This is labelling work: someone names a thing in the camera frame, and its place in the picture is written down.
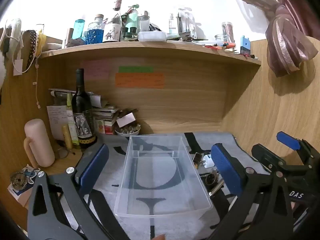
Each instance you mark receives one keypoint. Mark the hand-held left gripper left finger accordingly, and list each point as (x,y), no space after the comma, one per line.
(96,165)

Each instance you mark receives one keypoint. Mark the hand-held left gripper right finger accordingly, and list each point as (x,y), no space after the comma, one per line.
(226,166)

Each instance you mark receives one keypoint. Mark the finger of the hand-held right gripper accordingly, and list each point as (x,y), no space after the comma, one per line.
(287,140)
(267,157)

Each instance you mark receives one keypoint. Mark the white charger plug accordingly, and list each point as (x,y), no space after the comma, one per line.
(208,160)

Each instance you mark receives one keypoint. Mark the clear plastic storage box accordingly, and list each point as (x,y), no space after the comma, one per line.
(160,180)

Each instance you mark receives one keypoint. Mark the grey mat with black print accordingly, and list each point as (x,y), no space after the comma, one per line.
(112,178)

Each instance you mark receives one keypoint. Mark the small dark brown case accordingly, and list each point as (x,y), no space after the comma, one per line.
(197,158)

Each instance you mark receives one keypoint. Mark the fruit print card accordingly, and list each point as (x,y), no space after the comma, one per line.
(100,127)

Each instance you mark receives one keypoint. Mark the red and white small box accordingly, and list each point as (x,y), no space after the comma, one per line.
(109,127)

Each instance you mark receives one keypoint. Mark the yellow tube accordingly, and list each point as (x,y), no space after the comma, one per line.
(67,137)

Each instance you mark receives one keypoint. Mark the white bowl of beads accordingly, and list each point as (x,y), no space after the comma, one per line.
(127,130)

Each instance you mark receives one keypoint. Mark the white blank card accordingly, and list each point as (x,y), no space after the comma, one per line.
(126,120)

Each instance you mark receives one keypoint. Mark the white handwritten note paper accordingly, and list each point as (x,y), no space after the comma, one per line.
(56,120)

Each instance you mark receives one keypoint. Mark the dark brown object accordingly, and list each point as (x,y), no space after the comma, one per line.
(127,111)

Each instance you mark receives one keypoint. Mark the blue and white sticker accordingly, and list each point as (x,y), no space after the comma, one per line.
(32,175)

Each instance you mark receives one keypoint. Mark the dark wine bottle elephant label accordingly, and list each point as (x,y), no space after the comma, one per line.
(81,100)

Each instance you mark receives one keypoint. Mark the metallic round ornament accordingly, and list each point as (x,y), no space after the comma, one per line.
(18,180)

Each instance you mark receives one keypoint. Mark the printed card with blue area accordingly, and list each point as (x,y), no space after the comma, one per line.
(20,197)

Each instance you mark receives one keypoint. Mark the pink tied curtain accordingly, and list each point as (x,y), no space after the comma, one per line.
(282,45)

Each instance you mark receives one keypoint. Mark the orange sticky note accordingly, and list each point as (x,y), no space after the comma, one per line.
(140,80)

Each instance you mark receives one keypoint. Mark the pink sticky note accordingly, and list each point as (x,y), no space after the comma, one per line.
(96,69)

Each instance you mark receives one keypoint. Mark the green sticky note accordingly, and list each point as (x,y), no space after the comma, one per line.
(136,69)

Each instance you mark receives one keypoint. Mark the blue block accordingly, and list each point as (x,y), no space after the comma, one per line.
(245,45)

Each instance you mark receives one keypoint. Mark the short glass jar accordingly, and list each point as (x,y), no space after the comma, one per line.
(220,40)

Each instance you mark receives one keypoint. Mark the tall glass jar pink contents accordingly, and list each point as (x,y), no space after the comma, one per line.
(227,31)

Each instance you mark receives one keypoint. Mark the wooden shelf board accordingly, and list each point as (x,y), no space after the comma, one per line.
(150,48)

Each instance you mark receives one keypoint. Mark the cardboard tube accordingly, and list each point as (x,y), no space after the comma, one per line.
(69,37)

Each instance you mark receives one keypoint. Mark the round glass bottle blue beads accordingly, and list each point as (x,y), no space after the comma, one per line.
(95,33)

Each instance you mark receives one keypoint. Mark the clear bottle with white label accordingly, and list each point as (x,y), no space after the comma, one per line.
(112,31)

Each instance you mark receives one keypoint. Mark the patterned ribbon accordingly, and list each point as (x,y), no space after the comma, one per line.
(31,45)

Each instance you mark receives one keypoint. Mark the teal bottle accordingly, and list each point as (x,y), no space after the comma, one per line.
(79,28)

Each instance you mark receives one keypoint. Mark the white plastic container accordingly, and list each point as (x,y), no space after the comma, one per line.
(152,36)

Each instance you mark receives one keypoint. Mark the green glass bottle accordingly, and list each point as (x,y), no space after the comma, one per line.
(131,22)

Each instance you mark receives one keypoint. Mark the small glass bottle silver cap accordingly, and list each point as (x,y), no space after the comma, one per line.
(144,23)

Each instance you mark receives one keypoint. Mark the clear plastic packaging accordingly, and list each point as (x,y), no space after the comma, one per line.
(186,22)

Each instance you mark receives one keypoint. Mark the slim clear bottle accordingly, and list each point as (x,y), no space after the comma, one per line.
(171,23)

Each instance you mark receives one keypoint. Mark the white hanging cloth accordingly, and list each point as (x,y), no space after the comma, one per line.
(11,37)

